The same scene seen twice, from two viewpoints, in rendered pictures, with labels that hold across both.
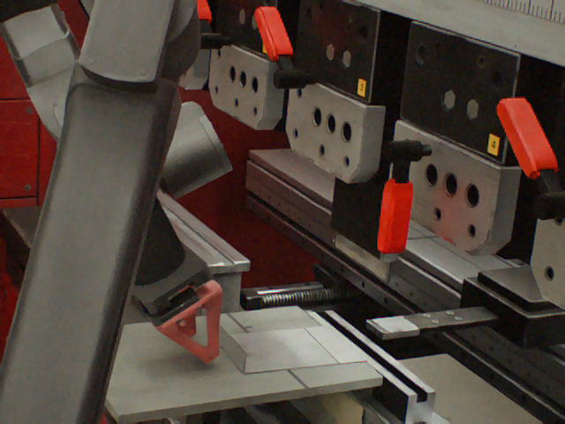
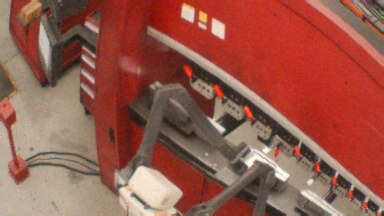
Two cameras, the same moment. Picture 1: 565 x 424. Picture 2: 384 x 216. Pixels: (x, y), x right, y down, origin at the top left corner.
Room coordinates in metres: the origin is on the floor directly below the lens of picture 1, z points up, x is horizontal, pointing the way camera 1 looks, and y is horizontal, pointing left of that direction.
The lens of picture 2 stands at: (-1.71, 1.38, 4.20)
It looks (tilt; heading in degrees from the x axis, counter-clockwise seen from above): 43 degrees down; 339
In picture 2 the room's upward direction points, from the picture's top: 5 degrees clockwise
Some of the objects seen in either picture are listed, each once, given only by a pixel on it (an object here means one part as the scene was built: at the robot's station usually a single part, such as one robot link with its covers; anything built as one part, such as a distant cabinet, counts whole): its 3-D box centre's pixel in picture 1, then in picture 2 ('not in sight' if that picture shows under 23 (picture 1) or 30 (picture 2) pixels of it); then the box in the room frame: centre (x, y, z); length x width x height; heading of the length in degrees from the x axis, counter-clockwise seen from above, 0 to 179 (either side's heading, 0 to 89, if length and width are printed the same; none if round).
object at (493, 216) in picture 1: (487, 135); (288, 137); (0.94, -0.16, 1.26); 0.15 x 0.09 x 0.17; 28
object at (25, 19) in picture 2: not in sight; (29, 10); (3.12, 1.25, 1.04); 0.30 x 0.26 x 0.12; 23
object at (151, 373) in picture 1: (218, 358); (242, 171); (1.03, 0.05, 1.00); 0.26 x 0.18 x 0.01; 118
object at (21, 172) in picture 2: not in sight; (11, 141); (2.09, 1.56, 0.41); 0.25 x 0.20 x 0.83; 118
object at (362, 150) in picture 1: (365, 83); (264, 118); (1.12, -0.07, 1.26); 0.15 x 0.09 x 0.17; 28
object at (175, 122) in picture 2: not in sight; (170, 118); (1.60, 0.25, 0.89); 0.30 x 0.05 x 0.03; 28
